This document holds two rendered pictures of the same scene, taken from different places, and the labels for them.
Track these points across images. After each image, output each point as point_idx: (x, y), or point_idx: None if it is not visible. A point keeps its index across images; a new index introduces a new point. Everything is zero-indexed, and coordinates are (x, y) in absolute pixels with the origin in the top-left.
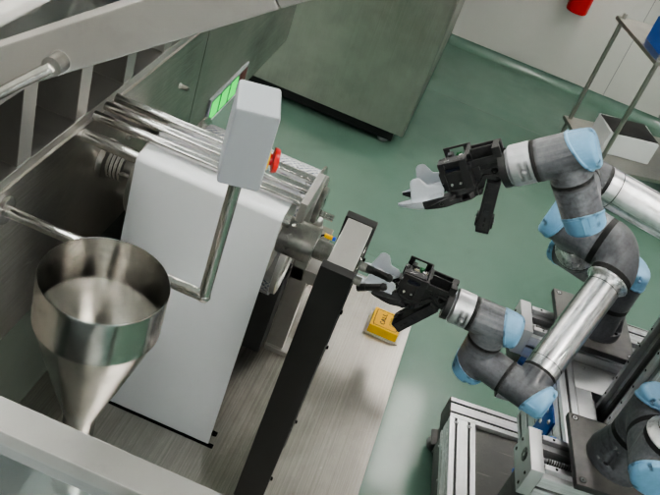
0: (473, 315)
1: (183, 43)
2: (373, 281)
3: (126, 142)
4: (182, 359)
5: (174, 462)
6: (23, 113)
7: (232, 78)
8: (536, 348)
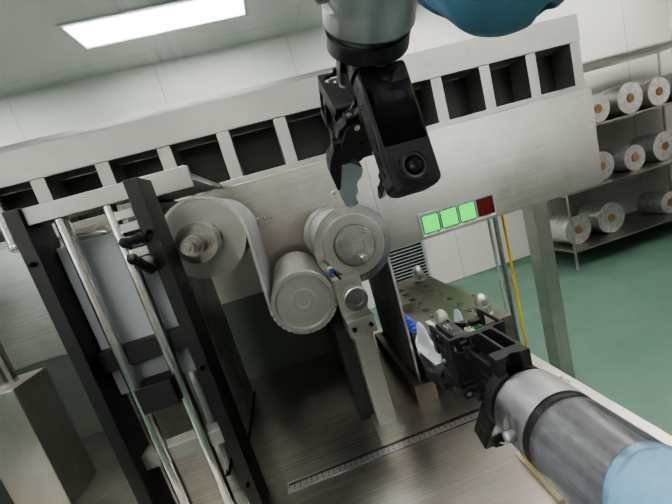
0: (528, 430)
1: (317, 161)
2: (422, 343)
3: (261, 223)
4: None
5: (199, 469)
6: (100, 179)
7: (458, 202)
8: None
